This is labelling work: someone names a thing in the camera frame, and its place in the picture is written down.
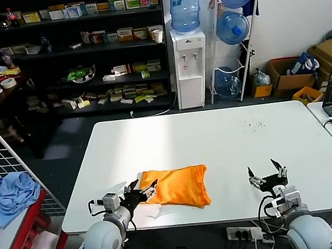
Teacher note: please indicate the flat yellow box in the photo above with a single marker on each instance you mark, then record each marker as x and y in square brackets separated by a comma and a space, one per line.
[56, 7]

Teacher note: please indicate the teal white medicine box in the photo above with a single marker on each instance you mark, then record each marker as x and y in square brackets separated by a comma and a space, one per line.
[110, 38]

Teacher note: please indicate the shiny dark round bowl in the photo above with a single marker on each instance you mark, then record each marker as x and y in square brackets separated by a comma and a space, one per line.
[0, 21]

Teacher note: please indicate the white box yellow band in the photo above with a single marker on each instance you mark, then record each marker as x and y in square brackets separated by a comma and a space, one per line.
[125, 34]

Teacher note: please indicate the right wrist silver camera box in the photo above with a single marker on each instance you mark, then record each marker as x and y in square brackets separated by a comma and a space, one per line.
[287, 198]

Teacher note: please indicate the cream medicine box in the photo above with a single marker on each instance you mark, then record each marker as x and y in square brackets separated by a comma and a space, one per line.
[150, 29]

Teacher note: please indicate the cola bottle red cap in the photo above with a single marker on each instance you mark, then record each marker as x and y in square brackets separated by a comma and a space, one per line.
[12, 17]

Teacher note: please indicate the white water dispenser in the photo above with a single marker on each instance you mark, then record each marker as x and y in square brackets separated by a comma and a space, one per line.
[191, 86]

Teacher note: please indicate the pink drink bottle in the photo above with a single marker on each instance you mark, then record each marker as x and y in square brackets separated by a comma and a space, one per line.
[8, 60]

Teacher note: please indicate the small yellow box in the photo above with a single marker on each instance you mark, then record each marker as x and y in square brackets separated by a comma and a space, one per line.
[103, 7]

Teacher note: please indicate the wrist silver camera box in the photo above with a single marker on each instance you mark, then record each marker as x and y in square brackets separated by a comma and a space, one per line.
[287, 198]
[111, 202]

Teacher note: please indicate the dark blue hanging cloth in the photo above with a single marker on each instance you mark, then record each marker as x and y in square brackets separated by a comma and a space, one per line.
[251, 7]

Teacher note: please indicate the red white medicine box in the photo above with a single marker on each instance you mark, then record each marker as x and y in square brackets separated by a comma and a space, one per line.
[121, 69]

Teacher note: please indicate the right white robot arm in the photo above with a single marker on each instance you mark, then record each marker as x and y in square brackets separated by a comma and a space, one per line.
[311, 231]

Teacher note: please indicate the narrow white box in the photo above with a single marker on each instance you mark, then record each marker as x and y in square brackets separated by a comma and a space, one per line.
[86, 38]

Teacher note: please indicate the small yellow carton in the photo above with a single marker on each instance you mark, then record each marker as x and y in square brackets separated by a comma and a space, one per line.
[262, 90]

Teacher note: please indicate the light blue crumpled cloth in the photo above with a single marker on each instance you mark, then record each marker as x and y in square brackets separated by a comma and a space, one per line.
[12, 195]

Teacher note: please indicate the blue white medicine box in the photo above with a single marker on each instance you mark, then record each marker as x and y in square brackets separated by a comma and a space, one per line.
[73, 12]

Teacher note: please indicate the empty clear blue jug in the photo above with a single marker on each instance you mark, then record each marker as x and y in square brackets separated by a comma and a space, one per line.
[228, 86]

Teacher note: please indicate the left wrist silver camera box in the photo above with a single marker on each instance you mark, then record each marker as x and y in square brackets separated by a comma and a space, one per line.
[111, 202]

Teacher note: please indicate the orange white medicine box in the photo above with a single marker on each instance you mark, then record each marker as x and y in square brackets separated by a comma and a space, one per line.
[98, 38]

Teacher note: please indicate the dark wooden side table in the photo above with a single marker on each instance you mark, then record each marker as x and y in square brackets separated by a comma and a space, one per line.
[20, 98]

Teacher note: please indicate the beige tape roll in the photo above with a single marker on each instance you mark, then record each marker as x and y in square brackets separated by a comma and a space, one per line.
[8, 83]

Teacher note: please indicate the yellow plastic crate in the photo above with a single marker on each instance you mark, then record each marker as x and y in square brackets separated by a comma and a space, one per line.
[307, 93]

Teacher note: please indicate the clear plastic bag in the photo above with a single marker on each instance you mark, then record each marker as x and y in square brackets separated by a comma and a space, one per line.
[261, 78]

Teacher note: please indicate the blue drink bottle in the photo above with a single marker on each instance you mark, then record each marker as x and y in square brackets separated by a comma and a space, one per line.
[45, 42]

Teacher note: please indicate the yellow white medicine box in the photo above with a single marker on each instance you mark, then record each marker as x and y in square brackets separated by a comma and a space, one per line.
[32, 17]

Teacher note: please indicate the white metal jug rack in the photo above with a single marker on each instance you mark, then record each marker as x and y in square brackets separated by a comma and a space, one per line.
[243, 89]

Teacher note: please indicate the small green box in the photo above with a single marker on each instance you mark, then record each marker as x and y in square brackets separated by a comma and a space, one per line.
[145, 74]

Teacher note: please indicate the bowl of green fruit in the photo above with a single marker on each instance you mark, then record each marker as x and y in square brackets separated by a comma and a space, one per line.
[80, 74]

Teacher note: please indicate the black item by rack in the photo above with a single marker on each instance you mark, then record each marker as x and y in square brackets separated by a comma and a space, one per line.
[247, 51]

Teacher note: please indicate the yellow green medicine box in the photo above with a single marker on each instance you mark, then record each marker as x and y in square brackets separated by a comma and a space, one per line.
[83, 104]
[139, 67]

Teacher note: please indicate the blue shopping bag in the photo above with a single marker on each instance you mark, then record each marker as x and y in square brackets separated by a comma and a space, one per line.
[301, 65]

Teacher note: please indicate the blue labelled water jug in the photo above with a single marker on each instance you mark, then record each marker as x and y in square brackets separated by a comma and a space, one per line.
[185, 7]

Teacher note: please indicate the white paper cup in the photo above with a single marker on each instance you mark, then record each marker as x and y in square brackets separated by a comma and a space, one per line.
[158, 35]

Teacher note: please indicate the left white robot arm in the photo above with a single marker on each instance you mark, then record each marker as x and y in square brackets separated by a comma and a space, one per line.
[99, 245]

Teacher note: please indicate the orange t-shirt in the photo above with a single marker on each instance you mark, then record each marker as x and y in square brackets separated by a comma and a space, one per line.
[181, 187]

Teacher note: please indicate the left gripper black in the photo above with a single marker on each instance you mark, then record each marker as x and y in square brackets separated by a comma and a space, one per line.
[134, 197]

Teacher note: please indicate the open brown cardboard box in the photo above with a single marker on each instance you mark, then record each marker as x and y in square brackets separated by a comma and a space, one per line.
[286, 81]

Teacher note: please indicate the black shelving unit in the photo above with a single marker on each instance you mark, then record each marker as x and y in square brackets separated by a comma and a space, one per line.
[98, 59]

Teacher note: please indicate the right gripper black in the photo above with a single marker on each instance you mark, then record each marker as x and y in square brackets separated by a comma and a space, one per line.
[273, 181]

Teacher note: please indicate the flat white box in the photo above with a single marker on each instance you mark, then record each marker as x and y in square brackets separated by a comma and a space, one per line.
[102, 101]
[109, 77]
[75, 45]
[150, 99]
[127, 101]

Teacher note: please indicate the white power strip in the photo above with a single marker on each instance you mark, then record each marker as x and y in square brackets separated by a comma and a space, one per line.
[241, 233]

